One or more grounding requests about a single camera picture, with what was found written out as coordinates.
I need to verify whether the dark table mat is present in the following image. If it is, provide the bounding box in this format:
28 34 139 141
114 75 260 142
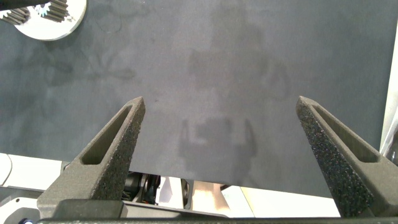
0 0 398 200

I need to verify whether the small steel gear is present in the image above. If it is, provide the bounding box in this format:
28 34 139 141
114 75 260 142
0 7 31 26
33 0 70 24

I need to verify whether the round white pin plate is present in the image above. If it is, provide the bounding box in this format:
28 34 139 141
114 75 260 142
14 0 88 42

